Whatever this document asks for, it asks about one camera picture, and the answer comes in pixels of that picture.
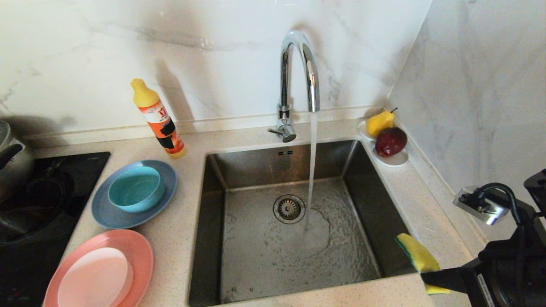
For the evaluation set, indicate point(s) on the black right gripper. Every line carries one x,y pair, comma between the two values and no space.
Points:
516,277

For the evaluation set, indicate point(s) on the yellow green sponge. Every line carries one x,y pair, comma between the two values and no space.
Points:
418,253

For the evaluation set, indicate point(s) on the chrome gooseneck faucet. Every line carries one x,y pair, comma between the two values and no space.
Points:
284,76

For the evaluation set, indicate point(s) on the dish soap bottle yellow cap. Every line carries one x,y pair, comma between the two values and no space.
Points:
164,128

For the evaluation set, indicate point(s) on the teal bowl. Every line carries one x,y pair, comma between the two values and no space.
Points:
135,189

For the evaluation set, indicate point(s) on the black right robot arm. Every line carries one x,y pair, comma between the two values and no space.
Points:
537,192

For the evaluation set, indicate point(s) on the stainless steel sink basin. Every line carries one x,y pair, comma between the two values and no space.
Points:
256,273

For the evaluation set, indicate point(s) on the small white fruit dish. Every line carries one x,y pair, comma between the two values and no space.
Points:
396,161

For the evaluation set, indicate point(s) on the dark red apple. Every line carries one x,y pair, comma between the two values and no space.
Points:
390,142

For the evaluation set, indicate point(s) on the yellow pear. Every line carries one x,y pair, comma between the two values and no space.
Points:
379,123

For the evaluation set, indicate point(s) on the round metal drain strainer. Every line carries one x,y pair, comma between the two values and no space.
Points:
289,209

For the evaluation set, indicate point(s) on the blue plate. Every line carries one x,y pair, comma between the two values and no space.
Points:
104,214

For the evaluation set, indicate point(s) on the small light pink plate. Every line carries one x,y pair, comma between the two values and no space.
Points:
94,279

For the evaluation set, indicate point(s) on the black glass cooktop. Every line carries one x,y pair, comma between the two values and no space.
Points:
25,268

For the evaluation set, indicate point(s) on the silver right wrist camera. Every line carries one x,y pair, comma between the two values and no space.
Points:
488,211

